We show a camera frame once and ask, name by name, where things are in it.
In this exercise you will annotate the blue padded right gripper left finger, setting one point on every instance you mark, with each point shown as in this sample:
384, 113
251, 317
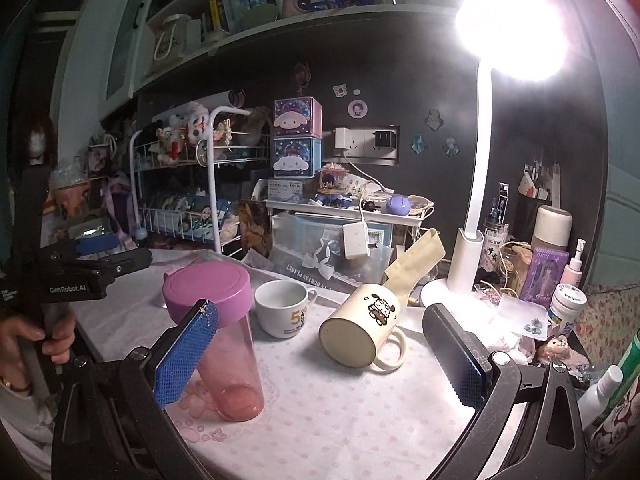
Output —
177, 353

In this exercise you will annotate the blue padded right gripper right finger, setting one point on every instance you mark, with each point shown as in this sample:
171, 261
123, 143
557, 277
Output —
460, 355

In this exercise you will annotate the pink plastic tumbler with lid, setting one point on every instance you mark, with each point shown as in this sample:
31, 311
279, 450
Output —
228, 368

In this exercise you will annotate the white ceramic cup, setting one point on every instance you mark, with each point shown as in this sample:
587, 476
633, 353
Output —
281, 307

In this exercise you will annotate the person's left hand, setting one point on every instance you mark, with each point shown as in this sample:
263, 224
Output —
57, 348

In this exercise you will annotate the white patterned table cloth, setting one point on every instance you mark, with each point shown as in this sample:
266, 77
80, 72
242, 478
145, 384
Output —
321, 420

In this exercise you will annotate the cream cartoon dog mug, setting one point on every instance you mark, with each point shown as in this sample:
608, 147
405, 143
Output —
363, 330

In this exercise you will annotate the white jar with label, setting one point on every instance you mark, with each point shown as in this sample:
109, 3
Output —
566, 306

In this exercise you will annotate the purple card box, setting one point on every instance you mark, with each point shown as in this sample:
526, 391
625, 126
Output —
544, 273

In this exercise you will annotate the white spray bottle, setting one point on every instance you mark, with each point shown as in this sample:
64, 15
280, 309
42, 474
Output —
595, 400

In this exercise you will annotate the white pump bottle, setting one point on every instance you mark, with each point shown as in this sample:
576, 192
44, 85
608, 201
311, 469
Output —
572, 273

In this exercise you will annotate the white cylindrical humidifier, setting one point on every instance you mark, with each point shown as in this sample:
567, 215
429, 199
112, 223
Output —
552, 228

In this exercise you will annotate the white power adapter block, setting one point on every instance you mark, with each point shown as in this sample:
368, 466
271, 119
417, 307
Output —
356, 240

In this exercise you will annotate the purple round case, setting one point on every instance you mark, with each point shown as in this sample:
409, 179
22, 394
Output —
399, 205

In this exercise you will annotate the clear bag with bow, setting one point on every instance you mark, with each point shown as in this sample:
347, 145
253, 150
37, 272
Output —
311, 249

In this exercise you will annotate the white plush toy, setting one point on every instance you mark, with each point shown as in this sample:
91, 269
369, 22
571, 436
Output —
194, 123

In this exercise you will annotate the white desk riser shelf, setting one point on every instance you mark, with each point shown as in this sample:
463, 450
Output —
350, 213

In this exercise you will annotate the small anime figure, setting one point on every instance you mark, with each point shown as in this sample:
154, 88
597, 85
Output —
331, 178

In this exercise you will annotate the blue cartoon storage box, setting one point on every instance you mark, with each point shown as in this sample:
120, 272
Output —
295, 157

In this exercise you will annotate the white tote bag on shelf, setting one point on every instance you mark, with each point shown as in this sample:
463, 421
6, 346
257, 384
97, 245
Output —
170, 40

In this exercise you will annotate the pink cartoon storage box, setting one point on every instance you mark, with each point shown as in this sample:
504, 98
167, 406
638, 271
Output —
301, 116

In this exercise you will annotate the white desk lamp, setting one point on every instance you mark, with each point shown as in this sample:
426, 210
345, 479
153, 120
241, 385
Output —
524, 40

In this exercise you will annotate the white wire rack shelf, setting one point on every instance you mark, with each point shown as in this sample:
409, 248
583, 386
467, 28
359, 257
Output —
194, 193

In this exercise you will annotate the white wall charger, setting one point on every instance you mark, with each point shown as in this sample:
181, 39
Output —
341, 138

